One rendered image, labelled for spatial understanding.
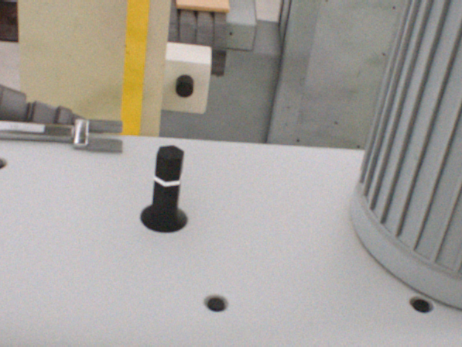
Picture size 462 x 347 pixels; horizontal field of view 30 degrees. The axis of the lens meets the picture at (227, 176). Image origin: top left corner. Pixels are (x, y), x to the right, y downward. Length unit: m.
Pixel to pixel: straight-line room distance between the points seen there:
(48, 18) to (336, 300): 1.96
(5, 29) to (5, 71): 0.46
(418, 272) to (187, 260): 0.17
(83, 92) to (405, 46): 2.05
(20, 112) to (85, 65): 1.08
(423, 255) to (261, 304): 0.12
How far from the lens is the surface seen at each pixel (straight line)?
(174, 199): 0.65
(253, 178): 0.72
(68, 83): 2.59
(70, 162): 0.72
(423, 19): 0.58
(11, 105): 1.49
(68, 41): 2.53
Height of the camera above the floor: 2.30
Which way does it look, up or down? 35 degrees down
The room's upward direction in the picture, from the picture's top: 9 degrees clockwise
